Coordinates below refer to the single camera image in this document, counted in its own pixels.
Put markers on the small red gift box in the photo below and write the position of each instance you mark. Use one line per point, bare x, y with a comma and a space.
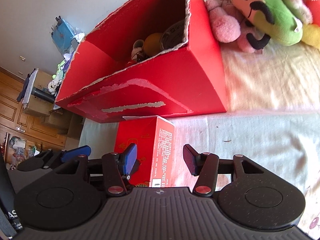
154, 137

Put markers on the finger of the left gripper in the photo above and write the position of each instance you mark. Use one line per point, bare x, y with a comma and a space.
71, 154
44, 160

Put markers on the pink plush toy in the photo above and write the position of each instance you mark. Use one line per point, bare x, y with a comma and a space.
228, 25

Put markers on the yellow plush toy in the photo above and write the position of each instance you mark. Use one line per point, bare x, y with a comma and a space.
311, 35

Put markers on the blue plastic bag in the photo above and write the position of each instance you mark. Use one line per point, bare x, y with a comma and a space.
65, 37

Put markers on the white red toy boot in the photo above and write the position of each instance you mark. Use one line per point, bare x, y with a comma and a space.
137, 53

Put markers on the green caterpillar plush toy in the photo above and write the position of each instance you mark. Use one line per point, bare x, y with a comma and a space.
273, 19

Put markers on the cardboard boxes stack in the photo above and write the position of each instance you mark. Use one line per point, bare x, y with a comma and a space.
39, 102

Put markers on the wooden cabinet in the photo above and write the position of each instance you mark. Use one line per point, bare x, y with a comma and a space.
27, 129

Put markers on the orange wooden gourd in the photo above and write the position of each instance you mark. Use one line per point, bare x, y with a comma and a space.
153, 44

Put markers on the large red cardboard box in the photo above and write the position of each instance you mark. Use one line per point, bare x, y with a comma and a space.
102, 84

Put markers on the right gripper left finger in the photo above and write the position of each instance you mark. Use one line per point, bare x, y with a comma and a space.
112, 172

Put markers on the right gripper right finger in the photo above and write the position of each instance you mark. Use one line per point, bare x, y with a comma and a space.
206, 166

